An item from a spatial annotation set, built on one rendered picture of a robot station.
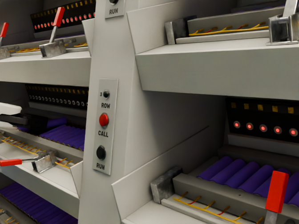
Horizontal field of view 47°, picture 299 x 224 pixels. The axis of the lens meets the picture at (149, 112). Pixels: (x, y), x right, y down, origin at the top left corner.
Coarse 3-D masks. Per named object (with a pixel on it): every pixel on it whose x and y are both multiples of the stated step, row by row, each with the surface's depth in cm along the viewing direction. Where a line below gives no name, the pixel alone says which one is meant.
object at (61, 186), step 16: (64, 112) 87; (80, 112) 80; (0, 144) 81; (16, 176) 68; (32, 176) 61; (48, 176) 58; (64, 176) 57; (80, 176) 49; (48, 192) 58; (64, 192) 52; (80, 192) 49; (64, 208) 55
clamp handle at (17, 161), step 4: (40, 156) 61; (0, 160) 57; (4, 160) 57; (8, 160) 57; (12, 160) 58; (16, 160) 58; (20, 160) 58; (24, 160) 59; (28, 160) 59; (32, 160) 60; (0, 164) 56; (4, 164) 57; (8, 164) 57; (12, 164) 58; (16, 164) 58
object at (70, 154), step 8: (0, 128) 85; (8, 136) 82; (16, 136) 77; (24, 136) 75; (32, 136) 73; (32, 144) 72; (40, 144) 68; (48, 144) 66; (56, 144) 66; (32, 152) 68; (64, 152) 61; (72, 152) 60; (80, 152) 59; (72, 160) 60; (80, 160) 58
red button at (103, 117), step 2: (102, 114) 45; (104, 114) 44; (100, 116) 45; (102, 116) 45; (104, 116) 44; (106, 116) 44; (100, 118) 45; (102, 118) 44; (104, 118) 44; (106, 118) 44; (100, 120) 45; (102, 120) 44; (104, 120) 44; (106, 120) 44; (100, 122) 45; (102, 122) 44; (104, 122) 44; (106, 122) 44; (102, 124) 44; (104, 124) 44
